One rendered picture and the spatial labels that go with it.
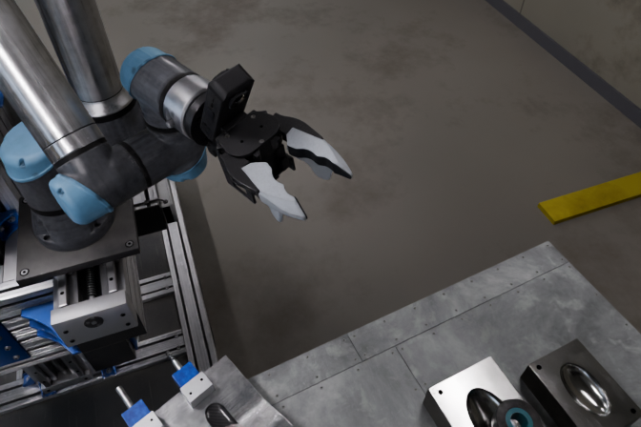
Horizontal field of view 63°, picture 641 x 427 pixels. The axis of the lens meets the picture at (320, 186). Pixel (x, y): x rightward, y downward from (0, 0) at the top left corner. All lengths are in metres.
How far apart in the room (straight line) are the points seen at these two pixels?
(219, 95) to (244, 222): 1.89
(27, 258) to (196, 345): 0.85
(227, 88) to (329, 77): 2.71
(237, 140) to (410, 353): 0.73
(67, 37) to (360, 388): 0.84
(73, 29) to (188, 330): 1.23
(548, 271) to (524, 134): 1.72
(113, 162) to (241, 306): 1.49
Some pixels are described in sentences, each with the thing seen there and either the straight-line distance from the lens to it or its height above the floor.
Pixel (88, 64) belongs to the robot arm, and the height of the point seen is 1.37.
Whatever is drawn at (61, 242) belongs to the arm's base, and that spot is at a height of 1.06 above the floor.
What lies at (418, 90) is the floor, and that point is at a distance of 3.19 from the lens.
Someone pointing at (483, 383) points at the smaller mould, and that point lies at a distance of 1.11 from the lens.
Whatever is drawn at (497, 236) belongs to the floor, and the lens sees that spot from 2.47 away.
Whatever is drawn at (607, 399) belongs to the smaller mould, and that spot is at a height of 0.86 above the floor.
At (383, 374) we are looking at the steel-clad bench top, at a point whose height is 0.80.
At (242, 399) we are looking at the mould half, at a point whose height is 0.85.
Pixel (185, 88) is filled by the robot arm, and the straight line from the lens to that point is 0.67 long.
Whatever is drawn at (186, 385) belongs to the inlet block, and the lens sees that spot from 1.08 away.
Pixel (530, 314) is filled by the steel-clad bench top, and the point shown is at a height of 0.80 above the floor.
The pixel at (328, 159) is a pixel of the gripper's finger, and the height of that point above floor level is 1.47.
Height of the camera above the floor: 1.85
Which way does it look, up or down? 47 degrees down
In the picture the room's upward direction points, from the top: straight up
